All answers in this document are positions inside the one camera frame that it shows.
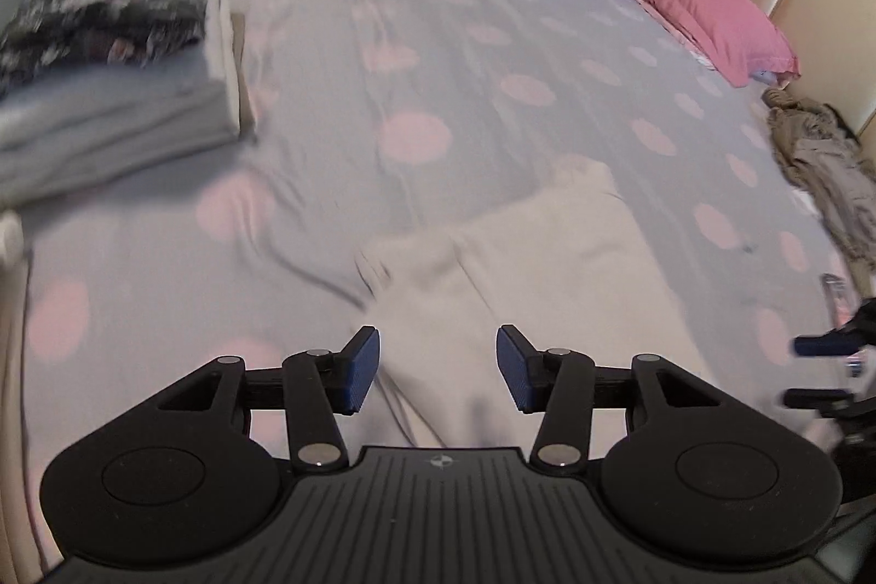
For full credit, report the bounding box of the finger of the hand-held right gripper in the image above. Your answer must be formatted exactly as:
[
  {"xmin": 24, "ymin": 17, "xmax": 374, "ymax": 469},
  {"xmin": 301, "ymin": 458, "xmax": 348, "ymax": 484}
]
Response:
[
  {"xmin": 783, "ymin": 388, "xmax": 860, "ymax": 417},
  {"xmin": 792, "ymin": 327, "xmax": 876, "ymax": 361}
]

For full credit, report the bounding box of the stack of white folded clothes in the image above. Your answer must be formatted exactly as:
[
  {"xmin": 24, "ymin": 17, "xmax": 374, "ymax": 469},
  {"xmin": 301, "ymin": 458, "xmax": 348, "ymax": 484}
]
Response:
[{"xmin": 0, "ymin": 0, "xmax": 247, "ymax": 210}]

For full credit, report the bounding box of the off-white garment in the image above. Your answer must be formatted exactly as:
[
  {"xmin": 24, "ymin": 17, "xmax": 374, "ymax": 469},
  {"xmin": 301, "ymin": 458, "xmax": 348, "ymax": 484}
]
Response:
[{"xmin": 356, "ymin": 155, "xmax": 719, "ymax": 462}]

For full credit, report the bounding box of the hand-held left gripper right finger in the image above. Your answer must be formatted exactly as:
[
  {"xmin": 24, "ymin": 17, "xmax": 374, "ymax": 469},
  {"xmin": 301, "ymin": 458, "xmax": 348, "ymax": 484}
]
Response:
[{"xmin": 496, "ymin": 324, "xmax": 723, "ymax": 476}]

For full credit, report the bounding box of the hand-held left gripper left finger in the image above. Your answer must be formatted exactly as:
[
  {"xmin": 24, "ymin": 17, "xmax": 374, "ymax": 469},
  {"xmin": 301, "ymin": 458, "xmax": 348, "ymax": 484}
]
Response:
[{"xmin": 157, "ymin": 325, "xmax": 382, "ymax": 476}]

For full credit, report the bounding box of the dark floral folded garment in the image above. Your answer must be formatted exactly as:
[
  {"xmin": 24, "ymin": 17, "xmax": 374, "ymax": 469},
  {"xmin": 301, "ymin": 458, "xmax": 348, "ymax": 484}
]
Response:
[{"xmin": 0, "ymin": 0, "xmax": 221, "ymax": 98}]

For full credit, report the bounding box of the grey pink-dotted bed sheet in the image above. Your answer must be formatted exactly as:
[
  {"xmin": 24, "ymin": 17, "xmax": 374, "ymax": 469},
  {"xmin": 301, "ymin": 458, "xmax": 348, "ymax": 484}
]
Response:
[{"xmin": 0, "ymin": 0, "xmax": 865, "ymax": 566}]

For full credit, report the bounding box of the beige crumpled garment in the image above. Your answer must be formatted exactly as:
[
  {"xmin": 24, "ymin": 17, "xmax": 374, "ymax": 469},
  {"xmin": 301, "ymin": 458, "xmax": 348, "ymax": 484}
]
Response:
[{"xmin": 761, "ymin": 86, "xmax": 876, "ymax": 279}]

